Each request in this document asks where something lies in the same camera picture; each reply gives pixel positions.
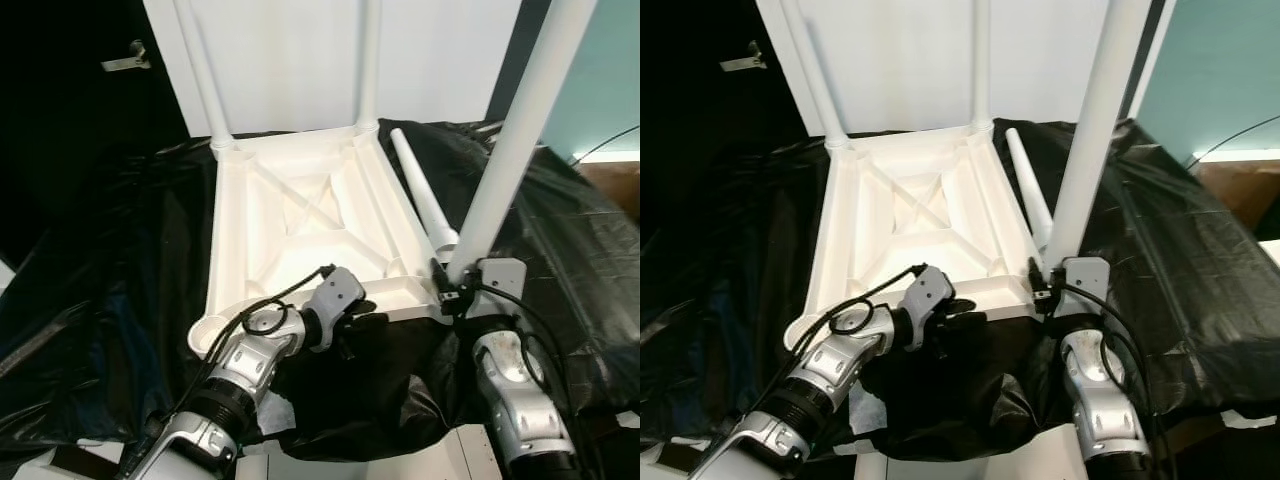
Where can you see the brown wooden furniture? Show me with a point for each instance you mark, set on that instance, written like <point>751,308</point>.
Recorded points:
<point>615,185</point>
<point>1240,195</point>

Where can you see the black door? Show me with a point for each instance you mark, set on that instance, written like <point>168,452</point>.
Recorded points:
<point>700,130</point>
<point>70,130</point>

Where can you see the white plastic table leg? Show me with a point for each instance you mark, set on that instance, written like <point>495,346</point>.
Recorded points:
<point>1098,140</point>
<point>205,75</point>
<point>520,140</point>
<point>370,65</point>
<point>1030,190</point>
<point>420,190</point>
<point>815,75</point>
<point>981,65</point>

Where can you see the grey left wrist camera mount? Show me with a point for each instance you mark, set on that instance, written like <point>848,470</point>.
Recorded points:
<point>335,300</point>
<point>925,298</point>

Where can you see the white plastic table top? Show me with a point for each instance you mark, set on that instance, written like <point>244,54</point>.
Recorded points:
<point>260,220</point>
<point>870,220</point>

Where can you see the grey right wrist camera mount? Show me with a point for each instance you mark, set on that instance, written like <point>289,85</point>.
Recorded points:
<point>1087,278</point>
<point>502,278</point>

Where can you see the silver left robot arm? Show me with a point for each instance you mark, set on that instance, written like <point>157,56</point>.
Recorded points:
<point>240,360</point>
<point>830,360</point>

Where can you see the black vertical wall strip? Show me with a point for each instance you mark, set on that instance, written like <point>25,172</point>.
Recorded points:
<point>510,70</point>
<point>1145,55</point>

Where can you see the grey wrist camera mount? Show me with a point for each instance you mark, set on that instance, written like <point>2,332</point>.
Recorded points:
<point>335,300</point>
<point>502,278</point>
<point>925,298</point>
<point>1087,278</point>

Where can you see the black plastic cover sheet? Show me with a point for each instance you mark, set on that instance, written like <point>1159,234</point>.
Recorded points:
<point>100,300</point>
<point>1210,260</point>

